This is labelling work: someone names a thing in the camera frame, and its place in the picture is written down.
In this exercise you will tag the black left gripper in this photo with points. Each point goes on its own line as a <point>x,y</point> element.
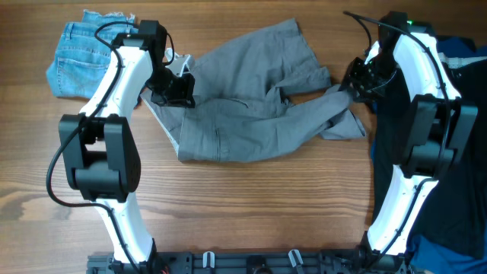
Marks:
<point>185,92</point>

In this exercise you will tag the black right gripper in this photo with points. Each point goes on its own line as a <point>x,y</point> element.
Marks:
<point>377,90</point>

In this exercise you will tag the grey shorts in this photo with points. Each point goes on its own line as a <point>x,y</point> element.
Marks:
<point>259,96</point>

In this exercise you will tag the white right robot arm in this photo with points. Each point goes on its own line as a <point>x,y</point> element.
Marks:
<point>431,136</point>

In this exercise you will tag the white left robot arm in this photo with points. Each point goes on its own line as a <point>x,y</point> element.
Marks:
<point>99,152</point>

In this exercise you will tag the light blue denim jeans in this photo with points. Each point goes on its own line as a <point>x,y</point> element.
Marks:
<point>80,60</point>

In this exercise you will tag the black garment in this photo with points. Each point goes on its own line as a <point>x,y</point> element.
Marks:
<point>454,213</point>

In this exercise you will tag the teal blue garment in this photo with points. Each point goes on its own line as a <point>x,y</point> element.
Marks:
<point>445,255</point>

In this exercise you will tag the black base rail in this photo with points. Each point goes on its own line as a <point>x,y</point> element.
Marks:
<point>293,261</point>

